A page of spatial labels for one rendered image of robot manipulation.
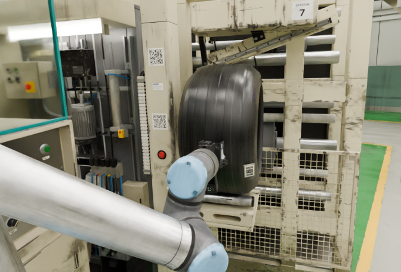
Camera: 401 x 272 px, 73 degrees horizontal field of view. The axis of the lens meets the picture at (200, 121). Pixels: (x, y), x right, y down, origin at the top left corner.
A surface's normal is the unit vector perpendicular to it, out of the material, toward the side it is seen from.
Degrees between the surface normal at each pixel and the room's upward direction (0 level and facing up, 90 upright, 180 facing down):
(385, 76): 90
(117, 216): 67
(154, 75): 90
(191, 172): 80
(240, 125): 75
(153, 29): 90
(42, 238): 90
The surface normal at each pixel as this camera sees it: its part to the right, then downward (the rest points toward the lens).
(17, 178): 0.63, -0.29
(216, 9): -0.28, 0.19
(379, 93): -0.60, 0.17
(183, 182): -0.26, -0.02
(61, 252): 0.96, 0.03
